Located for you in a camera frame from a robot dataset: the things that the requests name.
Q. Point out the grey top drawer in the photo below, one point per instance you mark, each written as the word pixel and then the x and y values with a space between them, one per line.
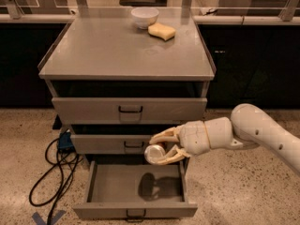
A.
pixel 128 110

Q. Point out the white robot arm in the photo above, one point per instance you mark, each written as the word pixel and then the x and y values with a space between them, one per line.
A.
pixel 247 126

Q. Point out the blue power box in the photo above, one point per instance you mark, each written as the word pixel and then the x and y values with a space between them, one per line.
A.
pixel 64 142

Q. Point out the grey middle drawer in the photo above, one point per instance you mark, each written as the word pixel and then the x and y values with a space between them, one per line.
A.
pixel 110 144

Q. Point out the yellow sponge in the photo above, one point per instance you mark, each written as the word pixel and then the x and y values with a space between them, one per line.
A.
pixel 161 31

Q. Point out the grey drawer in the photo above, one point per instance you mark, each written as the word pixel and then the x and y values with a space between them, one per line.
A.
pixel 128 110
pixel 110 144
pixel 136 191

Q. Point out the grey metal drawer cabinet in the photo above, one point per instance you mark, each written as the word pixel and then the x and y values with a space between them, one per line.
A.
pixel 103 54

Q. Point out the grey bottom drawer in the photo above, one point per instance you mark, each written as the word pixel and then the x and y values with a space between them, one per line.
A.
pixel 136 191

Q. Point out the blue tape floor marker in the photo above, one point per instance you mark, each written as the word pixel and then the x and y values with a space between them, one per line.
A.
pixel 56 216

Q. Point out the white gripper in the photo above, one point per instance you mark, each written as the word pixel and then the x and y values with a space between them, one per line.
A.
pixel 193 138

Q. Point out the white ceramic bowl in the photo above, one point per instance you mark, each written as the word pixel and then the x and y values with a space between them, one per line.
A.
pixel 143 17

